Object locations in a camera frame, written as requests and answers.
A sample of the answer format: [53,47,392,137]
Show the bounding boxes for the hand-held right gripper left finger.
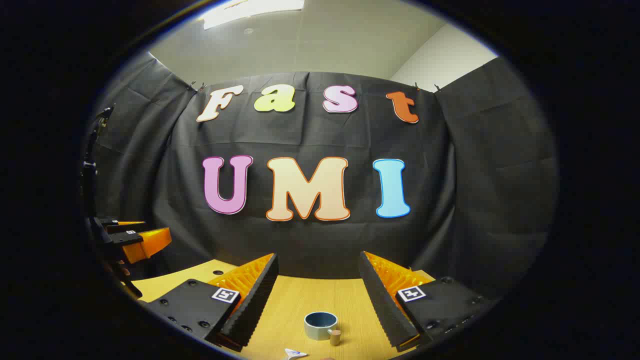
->
[141,252,280,353]

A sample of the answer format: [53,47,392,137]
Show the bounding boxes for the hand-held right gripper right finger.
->
[358,251,501,353]

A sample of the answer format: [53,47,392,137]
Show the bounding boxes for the black backdrop cloth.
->
[82,50,558,301]

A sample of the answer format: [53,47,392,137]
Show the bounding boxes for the wooden desktop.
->
[131,259,436,360]

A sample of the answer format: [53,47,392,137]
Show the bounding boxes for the pale blue cup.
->
[304,311,342,347]

